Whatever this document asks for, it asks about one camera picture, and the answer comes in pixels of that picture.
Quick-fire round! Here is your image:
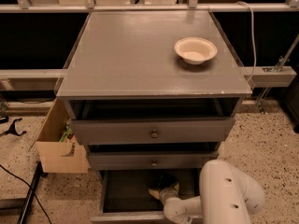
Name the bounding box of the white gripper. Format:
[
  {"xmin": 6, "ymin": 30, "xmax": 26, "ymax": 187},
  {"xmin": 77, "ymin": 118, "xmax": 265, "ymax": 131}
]
[{"xmin": 148, "ymin": 182, "xmax": 179, "ymax": 204}]

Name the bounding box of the blueberry rxbar dark wrapper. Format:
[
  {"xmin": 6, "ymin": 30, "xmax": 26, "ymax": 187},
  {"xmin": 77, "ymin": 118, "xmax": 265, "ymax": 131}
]
[{"xmin": 158, "ymin": 173, "xmax": 178, "ymax": 189}]

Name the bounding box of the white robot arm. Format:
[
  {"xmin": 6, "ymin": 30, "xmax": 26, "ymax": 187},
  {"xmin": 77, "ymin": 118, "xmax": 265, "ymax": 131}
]
[{"xmin": 148, "ymin": 160, "xmax": 265, "ymax": 224}]

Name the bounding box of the grey middle drawer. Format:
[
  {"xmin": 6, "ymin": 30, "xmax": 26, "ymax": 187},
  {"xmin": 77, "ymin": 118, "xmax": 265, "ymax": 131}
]
[{"xmin": 89, "ymin": 151, "xmax": 219, "ymax": 171}]

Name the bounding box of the grey drawer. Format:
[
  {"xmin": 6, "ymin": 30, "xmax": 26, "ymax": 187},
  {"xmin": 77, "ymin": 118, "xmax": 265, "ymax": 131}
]
[
  {"xmin": 89, "ymin": 151, "xmax": 219, "ymax": 171},
  {"xmin": 91, "ymin": 169, "xmax": 200, "ymax": 224},
  {"xmin": 71, "ymin": 118, "xmax": 235, "ymax": 145}
]

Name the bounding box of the grey bottom drawer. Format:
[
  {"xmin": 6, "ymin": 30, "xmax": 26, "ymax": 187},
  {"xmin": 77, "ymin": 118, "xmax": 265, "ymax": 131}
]
[{"xmin": 91, "ymin": 169, "xmax": 200, "ymax": 224}]

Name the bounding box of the grey top drawer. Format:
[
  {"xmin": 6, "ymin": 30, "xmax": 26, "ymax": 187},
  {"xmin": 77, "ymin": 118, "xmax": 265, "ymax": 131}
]
[{"xmin": 71, "ymin": 118, "xmax": 235, "ymax": 145}]

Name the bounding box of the grey drawer cabinet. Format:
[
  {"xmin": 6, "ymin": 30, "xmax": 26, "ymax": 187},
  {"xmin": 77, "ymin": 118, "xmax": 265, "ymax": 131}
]
[{"xmin": 56, "ymin": 9, "xmax": 253, "ymax": 224}]

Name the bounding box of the cardboard box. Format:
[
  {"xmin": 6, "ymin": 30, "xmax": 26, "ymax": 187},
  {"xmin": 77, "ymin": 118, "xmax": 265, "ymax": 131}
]
[{"xmin": 35, "ymin": 100, "xmax": 90, "ymax": 174}]

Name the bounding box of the green packet in box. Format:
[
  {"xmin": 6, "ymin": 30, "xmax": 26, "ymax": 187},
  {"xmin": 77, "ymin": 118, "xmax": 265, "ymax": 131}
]
[{"xmin": 60, "ymin": 120, "xmax": 72, "ymax": 142}]

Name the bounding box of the black floor bar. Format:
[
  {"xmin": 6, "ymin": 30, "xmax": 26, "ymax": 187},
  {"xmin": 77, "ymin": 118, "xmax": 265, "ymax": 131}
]
[{"xmin": 17, "ymin": 162, "xmax": 43, "ymax": 224}]

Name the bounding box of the white paper bowl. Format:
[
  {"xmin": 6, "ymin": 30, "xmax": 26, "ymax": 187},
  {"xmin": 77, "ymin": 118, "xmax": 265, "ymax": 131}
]
[{"xmin": 174, "ymin": 37, "xmax": 218, "ymax": 65}]

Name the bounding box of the black clamp tool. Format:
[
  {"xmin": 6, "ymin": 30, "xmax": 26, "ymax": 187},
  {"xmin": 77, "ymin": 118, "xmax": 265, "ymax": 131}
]
[{"xmin": 0, "ymin": 118, "xmax": 26, "ymax": 137}]

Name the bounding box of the black floor cable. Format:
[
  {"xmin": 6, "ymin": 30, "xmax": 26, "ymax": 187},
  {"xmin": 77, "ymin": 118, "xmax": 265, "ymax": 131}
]
[{"xmin": 0, "ymin": 163, "xmax": 53, "ymax": 224}]

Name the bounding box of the white cable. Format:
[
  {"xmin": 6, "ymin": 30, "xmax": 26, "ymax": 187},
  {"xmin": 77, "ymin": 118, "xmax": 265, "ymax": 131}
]
[{"xmin": 235, "ymin": 1, "xmax": 258, "ymax": 82}]

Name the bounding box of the metal rail frame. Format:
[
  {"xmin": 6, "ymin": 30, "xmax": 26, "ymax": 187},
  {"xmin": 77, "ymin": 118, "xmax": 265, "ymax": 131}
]
[{"xmin": 0, "ymin": 0, "xmax": 299, "ymax": 91}]

